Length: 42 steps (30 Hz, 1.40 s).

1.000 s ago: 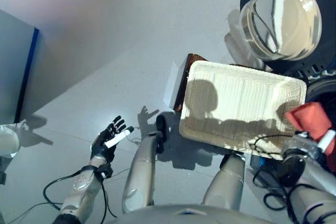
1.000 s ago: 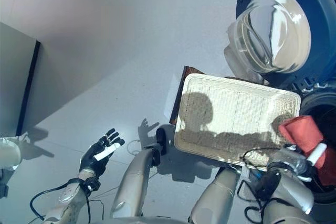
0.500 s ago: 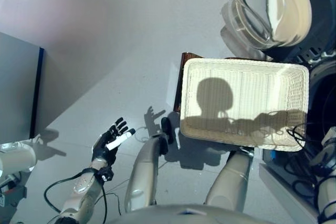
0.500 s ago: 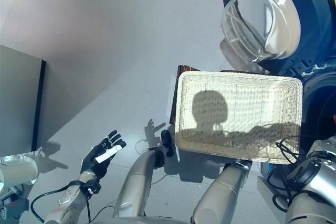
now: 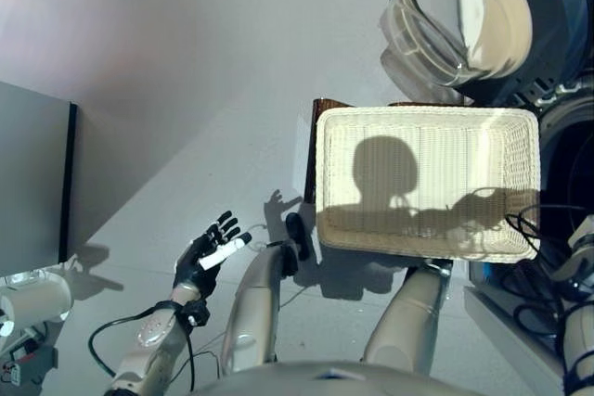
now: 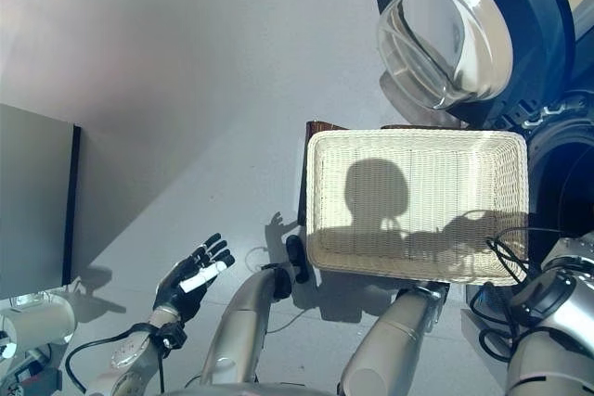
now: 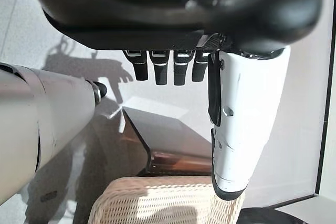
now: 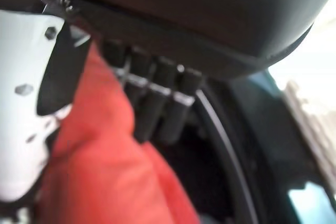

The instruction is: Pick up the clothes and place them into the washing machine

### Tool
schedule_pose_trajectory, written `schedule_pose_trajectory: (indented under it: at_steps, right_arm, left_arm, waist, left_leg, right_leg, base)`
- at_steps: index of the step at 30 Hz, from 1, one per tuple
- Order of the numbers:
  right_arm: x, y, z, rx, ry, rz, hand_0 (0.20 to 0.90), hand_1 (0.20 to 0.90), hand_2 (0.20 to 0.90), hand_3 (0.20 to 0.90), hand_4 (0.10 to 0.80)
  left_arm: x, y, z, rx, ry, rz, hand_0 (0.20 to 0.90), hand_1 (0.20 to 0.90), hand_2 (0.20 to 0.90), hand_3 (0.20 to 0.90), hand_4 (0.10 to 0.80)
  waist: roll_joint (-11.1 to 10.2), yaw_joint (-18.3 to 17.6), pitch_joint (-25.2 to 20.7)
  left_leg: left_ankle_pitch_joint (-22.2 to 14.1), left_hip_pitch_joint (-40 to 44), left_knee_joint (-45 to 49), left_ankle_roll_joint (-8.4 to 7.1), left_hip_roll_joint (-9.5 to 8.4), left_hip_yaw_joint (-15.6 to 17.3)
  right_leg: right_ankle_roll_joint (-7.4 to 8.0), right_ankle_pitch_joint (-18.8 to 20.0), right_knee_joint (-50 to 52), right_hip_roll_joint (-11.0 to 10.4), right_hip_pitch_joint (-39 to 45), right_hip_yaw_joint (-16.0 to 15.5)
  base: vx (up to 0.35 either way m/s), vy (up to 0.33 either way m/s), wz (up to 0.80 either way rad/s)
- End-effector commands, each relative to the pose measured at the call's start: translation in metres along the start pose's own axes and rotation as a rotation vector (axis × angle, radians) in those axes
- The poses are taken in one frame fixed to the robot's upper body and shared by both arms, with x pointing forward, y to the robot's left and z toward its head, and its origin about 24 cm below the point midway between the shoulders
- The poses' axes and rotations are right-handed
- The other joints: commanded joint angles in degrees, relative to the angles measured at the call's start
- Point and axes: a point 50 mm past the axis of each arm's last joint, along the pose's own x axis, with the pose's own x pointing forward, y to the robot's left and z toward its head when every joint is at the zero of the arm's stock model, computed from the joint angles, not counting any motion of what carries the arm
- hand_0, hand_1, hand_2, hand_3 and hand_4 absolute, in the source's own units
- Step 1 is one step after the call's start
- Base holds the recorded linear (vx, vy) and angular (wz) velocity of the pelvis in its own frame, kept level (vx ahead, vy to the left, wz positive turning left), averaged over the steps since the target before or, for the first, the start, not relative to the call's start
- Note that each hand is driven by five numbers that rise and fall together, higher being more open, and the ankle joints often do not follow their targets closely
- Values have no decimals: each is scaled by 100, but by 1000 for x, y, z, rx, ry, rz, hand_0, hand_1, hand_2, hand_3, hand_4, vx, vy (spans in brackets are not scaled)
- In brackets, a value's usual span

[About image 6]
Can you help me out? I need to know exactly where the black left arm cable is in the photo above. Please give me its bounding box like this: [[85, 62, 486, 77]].
[[64, 330, 166, 395]]

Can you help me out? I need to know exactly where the round glass washing machine door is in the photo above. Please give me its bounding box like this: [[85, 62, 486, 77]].
[[373, 0, 579, 126]]

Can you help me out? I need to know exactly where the grey equipment with red parts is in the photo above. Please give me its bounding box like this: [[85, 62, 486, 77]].
[[0, 339, 64, 396]]

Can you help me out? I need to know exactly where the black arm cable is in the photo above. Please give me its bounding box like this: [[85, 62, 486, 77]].
[[468, 226, 594, 363], [64, 330, 166, 395]]

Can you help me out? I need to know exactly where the white wicker basket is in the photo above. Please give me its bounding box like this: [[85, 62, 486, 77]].
[[305, 129, 530, 287]]

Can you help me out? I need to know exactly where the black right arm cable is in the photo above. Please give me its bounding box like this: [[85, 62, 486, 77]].
[[468, 226, 594, 363]]

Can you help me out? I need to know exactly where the grey washing machine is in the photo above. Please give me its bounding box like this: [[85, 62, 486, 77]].
[[463, 84, 594, 318]]

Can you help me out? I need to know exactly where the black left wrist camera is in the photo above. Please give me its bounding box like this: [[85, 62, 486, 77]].
[[155, 321, 187, 351]]

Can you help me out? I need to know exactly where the white cylindrical device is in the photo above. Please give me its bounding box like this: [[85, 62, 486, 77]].
[[0, 296, 78, 346]]

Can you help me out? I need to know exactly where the dark brown stool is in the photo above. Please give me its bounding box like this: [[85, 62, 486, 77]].
[[296, 120, 465, 230]]

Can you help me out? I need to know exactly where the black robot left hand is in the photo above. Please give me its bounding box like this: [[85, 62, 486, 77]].
[[153, 232, 236, 323]]

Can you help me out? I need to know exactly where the grey cabinet with dark edge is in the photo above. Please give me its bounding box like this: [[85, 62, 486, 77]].
[[0, 103, 83, 298]]

